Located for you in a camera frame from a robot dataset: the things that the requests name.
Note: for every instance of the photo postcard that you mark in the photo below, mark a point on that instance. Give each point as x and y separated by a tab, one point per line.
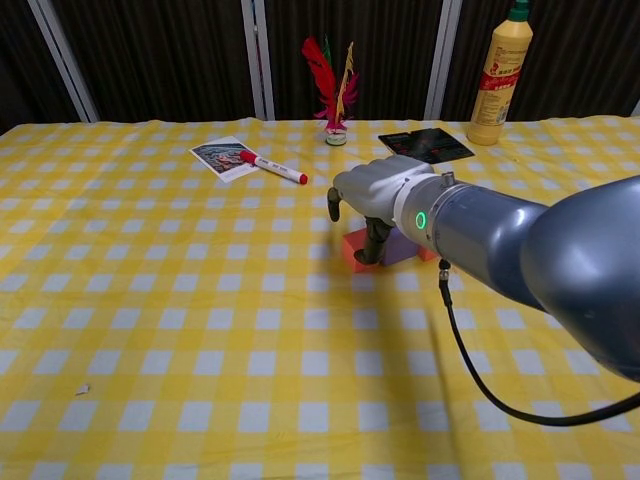
217	155

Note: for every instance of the purple cube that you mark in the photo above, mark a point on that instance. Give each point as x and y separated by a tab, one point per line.
400	247

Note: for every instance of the small paper scrap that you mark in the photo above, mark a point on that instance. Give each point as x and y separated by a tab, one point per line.
82	389

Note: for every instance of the colourful feather shuttlecock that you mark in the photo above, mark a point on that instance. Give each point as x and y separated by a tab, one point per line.
332	100

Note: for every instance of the large pink cube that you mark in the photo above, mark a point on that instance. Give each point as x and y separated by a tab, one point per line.
426	254

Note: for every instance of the red white marker pen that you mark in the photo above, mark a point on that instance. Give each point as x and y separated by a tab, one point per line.
272	167

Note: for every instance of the yellow bottle green cap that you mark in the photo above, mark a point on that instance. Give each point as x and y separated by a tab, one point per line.
497	90

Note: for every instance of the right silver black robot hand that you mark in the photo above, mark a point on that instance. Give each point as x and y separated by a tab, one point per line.
380	185

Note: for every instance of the small orange-pink cube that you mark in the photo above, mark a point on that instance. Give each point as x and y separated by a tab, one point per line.
351	250

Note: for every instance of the grey metal frame post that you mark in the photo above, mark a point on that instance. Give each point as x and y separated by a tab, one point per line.
62	60
259	60
444	60

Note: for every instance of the black printed card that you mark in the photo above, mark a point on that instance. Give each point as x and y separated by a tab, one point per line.
425	145

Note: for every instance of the yellow white checkered tablecloth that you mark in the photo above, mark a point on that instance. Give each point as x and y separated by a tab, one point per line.
150	300

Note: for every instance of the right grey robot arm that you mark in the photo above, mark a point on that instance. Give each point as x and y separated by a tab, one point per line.
550	260

